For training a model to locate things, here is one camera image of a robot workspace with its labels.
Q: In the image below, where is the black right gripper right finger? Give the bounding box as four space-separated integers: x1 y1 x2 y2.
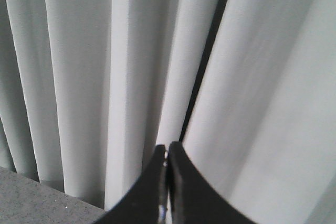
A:
167 142 253 224

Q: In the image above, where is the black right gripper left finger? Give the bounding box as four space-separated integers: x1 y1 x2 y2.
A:
96 145 168 224

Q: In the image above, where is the light grey pleated curtain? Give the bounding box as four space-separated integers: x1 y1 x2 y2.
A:
1 0 335 223

